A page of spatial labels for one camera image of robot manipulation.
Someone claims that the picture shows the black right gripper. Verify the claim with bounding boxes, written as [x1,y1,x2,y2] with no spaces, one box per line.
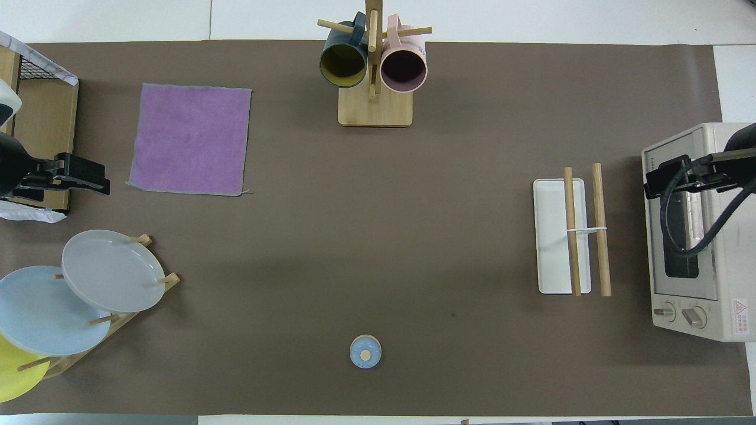
[643,123,756,201]

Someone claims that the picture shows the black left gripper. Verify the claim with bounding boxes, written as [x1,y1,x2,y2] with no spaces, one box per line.
[0,133,112,200]

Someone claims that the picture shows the purple and grey towel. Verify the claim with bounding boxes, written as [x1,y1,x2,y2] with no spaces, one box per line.
[126,83,253,197]

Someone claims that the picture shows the white towel rack wooden bars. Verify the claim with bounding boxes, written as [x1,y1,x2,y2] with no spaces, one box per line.
[533,164,612,298]

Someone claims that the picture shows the wooden plate rack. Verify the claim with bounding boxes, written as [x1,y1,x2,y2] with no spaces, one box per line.
[18,234,181,380]

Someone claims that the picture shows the grey plate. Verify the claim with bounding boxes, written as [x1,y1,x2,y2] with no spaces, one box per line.
[61,230,167,313]

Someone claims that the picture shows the beige toaster oven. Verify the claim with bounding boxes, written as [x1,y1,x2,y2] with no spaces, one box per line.
[641,122,756,343]

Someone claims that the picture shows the light blue plate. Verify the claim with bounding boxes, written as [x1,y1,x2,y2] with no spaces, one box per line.
[0,266,113,357]

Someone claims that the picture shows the yellow plate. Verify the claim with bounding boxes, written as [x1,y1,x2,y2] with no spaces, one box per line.
[0,334,51,403]

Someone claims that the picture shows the brown table mat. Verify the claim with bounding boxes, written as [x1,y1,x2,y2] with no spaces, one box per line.
[0,40,754,417]

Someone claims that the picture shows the dark blue mug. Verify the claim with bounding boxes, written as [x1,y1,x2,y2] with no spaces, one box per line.
[319,12,370,89]

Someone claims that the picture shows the pink mug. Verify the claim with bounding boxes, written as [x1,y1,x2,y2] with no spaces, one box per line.
[380,14,428,94]

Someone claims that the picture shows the wooden mug tree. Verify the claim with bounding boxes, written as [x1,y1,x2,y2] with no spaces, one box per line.
[317,0,433,128]

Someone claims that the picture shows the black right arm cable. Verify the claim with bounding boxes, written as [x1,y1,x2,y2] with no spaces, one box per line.
[659,155,756,258]

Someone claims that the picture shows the black wire mesh basket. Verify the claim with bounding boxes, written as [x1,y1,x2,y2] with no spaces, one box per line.
[18,53,64,81]

